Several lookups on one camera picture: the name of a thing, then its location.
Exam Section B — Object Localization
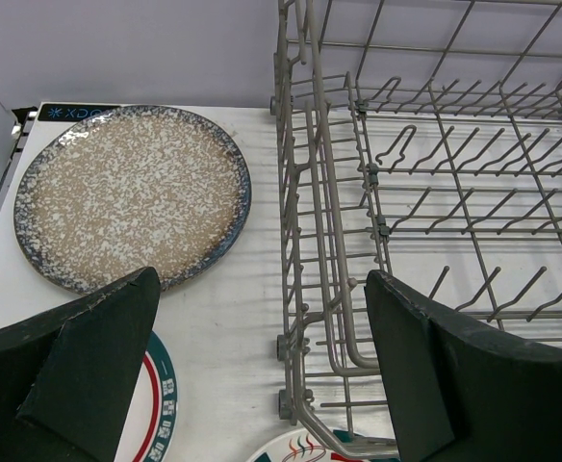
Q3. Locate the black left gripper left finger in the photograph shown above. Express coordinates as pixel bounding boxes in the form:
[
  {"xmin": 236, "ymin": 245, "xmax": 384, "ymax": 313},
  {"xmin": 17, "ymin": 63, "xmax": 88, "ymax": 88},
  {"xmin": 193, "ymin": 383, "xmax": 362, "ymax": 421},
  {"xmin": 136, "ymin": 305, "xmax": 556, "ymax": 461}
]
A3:
[{"xmin": 0, "ymin": 267, "xmax": 160, "ymax": 461}]

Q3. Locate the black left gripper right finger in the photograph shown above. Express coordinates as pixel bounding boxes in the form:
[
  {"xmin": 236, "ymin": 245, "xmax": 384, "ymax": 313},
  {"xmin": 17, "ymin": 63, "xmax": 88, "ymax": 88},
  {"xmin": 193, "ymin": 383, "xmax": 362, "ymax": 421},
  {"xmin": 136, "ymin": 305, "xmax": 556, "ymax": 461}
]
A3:
[{"xmin": 365, "ymin": 270, "xmax": 562, "ymax": 461}]

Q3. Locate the white plate green red rim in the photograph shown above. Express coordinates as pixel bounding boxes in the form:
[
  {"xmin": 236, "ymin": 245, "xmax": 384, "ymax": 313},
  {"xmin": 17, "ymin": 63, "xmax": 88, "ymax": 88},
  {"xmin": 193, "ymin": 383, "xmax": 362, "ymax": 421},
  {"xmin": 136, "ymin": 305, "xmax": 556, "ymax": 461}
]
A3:
[{"xmin": 115, "ymin": 332, "xmax": 179, "ymax": 462}]

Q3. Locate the white plate steam logo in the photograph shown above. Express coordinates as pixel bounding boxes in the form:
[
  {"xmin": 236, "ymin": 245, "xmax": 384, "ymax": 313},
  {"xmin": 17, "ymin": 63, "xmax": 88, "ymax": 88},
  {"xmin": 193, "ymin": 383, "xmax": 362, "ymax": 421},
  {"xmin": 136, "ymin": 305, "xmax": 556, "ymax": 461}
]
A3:
[{"xmin": 249, "ymin": 427, "xmax": 400, "ymax": 462}]

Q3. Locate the speckled brown round plate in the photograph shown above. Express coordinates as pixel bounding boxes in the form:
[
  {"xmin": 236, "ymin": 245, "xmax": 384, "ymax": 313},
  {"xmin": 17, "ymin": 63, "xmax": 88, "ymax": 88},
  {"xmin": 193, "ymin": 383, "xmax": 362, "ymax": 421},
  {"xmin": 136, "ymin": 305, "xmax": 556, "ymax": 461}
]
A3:
[{"xmin": 13, "ymin": 105, "xmax": 252, "ymax": 294}]

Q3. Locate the dark logo sticker left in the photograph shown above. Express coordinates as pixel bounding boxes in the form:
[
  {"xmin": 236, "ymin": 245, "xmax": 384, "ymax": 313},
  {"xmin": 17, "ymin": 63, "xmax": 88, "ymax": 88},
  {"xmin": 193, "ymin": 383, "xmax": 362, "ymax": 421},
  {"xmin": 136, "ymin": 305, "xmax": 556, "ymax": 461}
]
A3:
[{"xmin": 37, "ymin": 103, "xmax": 118, "ymax": 122}]

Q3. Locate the grey wire dish rack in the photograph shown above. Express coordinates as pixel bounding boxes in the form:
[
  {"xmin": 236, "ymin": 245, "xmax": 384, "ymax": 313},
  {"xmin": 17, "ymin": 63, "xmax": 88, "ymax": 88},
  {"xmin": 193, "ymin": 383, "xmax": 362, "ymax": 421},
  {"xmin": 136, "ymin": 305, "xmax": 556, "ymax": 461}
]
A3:
[{"xmin": 270, "ymin": 1, "xmax": 562, "ymax": 461}]

